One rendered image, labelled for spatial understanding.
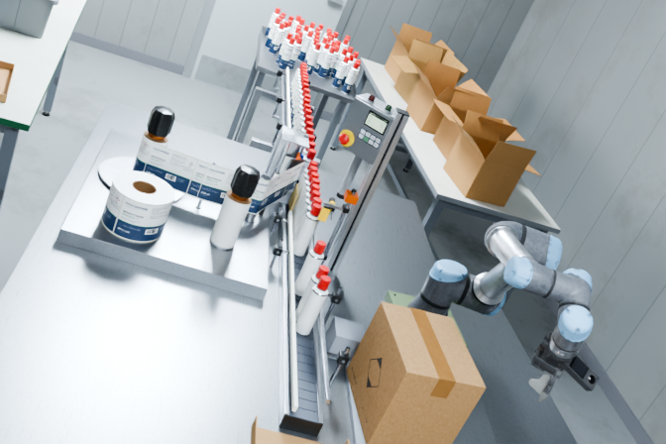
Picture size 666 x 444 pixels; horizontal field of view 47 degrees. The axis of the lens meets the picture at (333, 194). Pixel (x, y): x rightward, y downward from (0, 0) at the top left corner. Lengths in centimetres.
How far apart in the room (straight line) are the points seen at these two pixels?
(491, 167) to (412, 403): 232
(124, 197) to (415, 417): 109
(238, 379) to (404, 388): 47
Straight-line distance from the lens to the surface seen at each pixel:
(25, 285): 231
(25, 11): 406
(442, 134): 481
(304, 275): 250
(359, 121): 264
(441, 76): 526
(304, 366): 227
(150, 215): 246
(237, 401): 214
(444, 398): 212
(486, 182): 426
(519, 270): 194
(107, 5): 648
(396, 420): 213
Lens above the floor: 222
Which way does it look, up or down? 24 degrees down
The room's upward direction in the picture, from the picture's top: 24 degrees clockwise
